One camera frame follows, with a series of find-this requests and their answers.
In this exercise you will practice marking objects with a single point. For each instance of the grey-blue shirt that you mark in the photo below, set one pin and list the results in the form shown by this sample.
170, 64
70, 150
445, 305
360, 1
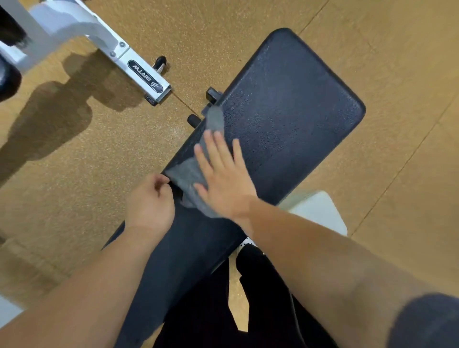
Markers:
430, 322

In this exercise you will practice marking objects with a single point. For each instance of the white perforated right shoe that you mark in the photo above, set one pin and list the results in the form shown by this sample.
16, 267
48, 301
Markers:
247, 243

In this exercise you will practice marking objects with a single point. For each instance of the black adjustable weight bench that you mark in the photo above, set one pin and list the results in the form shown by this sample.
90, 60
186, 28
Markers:
287, 125

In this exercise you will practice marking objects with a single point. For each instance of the white exercise machine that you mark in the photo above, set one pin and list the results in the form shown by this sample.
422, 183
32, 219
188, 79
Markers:
64, 18

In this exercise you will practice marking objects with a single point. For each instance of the black trousers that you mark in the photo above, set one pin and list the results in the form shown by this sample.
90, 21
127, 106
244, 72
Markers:
265, 304

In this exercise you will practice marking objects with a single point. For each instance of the grey cleaning cloth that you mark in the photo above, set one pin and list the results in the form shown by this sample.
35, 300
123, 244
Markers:
186, 175

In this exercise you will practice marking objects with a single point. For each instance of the person's left forearm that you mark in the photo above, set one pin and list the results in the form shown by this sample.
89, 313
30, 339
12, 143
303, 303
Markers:
82, 294

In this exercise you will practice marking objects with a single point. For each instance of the person's left hand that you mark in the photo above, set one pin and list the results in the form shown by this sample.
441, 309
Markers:
150, 208

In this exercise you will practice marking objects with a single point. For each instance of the person's right forearm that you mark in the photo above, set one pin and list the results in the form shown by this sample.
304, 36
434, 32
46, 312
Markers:
322, 272

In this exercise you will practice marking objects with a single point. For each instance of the white plastic container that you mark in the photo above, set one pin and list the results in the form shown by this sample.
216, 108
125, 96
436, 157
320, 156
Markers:
319, 211

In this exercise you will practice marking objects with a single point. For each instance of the person's right hand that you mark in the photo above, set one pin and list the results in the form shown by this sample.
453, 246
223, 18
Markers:
226, 183

